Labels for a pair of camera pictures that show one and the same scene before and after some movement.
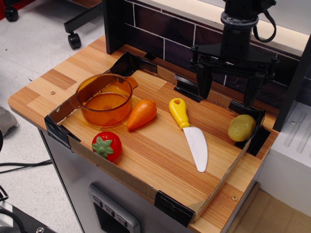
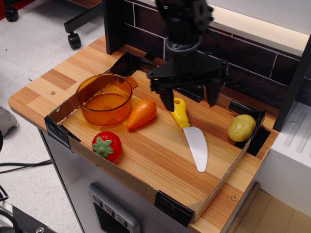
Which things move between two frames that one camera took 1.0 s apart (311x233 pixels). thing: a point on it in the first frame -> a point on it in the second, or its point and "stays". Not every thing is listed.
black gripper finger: [255, 84] -> [213, 90]
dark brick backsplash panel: [164, 34] stays
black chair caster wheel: [74, 40] stays
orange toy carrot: [146, 110] stays
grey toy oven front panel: [108, 215] stays
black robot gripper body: [236, 51] -> [189, 65]
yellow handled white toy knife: [196, 138] stays
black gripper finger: [204, 74] -> [167, 95]
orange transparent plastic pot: [105, 100] stays
